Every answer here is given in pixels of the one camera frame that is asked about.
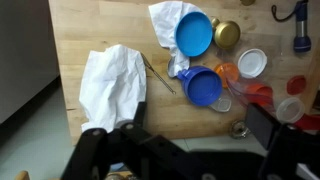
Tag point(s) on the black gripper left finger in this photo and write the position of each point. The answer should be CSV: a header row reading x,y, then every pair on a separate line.
x,y
100,153

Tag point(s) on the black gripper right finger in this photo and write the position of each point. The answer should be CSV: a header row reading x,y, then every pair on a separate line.
x,y
286,153

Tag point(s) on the red plastic piece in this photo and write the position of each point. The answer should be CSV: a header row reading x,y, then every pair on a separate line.
x,y
308,121

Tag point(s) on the clear plastic cup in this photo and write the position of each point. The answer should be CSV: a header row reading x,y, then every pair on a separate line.
x,y
290,110

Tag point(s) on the plastic bag with red cup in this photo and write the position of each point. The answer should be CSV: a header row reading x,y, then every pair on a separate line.
x,y
256,93

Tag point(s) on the large crumpled white cloth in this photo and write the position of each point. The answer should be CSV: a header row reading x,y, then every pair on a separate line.
x,y
113,86

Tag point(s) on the red plastic lid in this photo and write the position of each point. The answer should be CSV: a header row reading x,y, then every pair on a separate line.
x,y
296,85

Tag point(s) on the small clear plastic container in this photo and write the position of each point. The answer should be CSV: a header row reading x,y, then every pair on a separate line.
x,y
221,105

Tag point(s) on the white plastic lid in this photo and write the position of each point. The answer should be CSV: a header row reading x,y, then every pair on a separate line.
x,y
252,62

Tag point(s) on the orange plastic lid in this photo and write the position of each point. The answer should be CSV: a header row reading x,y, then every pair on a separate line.
x,y
226,71

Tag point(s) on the blue plastic measuring cup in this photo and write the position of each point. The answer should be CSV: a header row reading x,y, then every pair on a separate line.
x,y
203,86

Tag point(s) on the gold metal cup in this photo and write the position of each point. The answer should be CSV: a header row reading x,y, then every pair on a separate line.
x,y
227,34

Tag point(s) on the white cloth under plate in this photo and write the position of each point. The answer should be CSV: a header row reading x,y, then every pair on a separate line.
x,y
165,20

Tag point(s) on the blue plastic plate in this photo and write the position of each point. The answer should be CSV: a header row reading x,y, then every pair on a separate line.
x,y
194,33

